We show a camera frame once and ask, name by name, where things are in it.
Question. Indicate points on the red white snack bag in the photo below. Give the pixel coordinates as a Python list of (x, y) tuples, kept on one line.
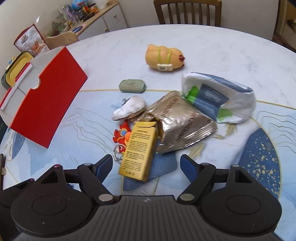
[(30, 40)]

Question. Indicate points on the yellow cardboard box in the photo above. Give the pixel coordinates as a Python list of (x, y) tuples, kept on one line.
[(137, 159)]

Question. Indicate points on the silver foil snack packet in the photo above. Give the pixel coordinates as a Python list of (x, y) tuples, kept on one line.
[(179, 124)]

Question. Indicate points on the brown wooden chair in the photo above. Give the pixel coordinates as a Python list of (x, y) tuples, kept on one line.
[(194, 12)]

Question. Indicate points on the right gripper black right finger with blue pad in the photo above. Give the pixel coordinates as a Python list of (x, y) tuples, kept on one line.
[(200, 177)]

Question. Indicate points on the white blue tissue pack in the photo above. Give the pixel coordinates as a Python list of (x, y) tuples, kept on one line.
[(221, 100)]

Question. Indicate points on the wooden white cabinet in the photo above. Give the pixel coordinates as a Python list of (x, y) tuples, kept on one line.
[(106, 20)]

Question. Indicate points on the red white cardboard box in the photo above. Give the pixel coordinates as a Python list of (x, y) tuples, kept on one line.
[(42, 94)]

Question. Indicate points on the orange capybara squishy toy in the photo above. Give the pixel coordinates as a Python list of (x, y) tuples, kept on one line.
[(162, 58)]

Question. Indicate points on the blue globe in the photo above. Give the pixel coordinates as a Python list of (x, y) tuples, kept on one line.
[(76, 4)]

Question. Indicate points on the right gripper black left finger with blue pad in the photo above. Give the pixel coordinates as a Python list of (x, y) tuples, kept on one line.
[(92, 177)]

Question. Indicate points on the grey green soap bar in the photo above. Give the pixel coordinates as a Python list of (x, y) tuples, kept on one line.
[(132, 86)]

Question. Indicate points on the orange red rubber keychain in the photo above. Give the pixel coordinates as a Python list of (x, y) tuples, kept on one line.
[(122, 136)]

